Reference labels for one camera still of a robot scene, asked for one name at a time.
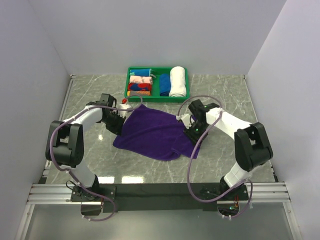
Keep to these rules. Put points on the black base bar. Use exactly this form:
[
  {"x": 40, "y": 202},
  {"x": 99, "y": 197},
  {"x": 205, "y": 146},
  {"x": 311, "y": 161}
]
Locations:
[{"x": 159, "y": 196}]

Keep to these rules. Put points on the green plastic tray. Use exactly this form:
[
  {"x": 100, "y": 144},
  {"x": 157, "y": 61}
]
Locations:
[{"x": 155, "y": 96}]

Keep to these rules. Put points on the teal blue rolled towel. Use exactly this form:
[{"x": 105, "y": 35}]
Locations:
[{"x": 142, "y": 72}]

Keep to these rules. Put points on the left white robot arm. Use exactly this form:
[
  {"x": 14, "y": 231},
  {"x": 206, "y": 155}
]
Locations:
[{"x": 65, "y": 142}]

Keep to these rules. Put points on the pink rolled towel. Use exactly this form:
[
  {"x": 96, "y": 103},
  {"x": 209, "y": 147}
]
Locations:
[{"x": 141, "y": 79}]

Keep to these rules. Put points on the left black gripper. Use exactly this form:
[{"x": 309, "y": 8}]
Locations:
[{"x": 118, "y": 129}]

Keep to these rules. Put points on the white rolled towel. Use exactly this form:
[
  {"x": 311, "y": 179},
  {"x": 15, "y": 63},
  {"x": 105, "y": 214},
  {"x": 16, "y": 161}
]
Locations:
[{"x": 178, "y": 82}]

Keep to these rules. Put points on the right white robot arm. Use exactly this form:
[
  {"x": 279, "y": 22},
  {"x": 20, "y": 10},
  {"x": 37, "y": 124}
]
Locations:
[{"x": 252, "y": 147}]

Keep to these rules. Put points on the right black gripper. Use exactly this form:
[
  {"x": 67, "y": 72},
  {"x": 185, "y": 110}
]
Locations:
[{"x": 192, "y": 137}]

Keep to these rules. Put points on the purple towel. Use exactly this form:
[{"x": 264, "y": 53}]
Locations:
[{"x": 154, "y": 134}]

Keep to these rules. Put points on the left aluminium side rail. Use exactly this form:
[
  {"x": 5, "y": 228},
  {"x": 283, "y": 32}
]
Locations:
[{"x": 47, "y": 165}]

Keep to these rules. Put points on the right aluminium side rail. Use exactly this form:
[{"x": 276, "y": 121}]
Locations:
[{"x": 275, "y": 177}]

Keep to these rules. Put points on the aluminium side rail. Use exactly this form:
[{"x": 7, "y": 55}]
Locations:
[
  {"x": 47, "y": 165},
  {"x": 275, "y": 177}
]

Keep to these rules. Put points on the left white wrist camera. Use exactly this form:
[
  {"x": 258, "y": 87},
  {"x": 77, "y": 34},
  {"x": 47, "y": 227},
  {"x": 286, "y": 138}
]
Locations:
[{"x": 122, "y": 109}]

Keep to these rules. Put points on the orange grey rolled towel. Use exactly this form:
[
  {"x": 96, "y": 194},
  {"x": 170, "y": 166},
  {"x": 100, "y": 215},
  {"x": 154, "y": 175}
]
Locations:
[{"x": 138, "y": 93}]

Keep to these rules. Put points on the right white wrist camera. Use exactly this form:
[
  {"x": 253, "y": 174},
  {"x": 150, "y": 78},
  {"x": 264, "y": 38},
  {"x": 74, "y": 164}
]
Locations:
[{"x": 186, "y": 119}]

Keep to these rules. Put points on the red blue rolled towel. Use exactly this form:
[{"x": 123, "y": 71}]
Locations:
[{"x": 139, "y": 87}]

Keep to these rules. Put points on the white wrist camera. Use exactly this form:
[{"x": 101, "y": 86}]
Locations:
[
  {"x": 186, "y": 119},
  {"x": 122, "y": 109}
]

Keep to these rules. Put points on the aluminium front rail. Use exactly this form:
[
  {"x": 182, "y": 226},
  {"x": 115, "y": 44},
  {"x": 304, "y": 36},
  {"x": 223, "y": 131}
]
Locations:
[{"x": 58, "y": 194}]

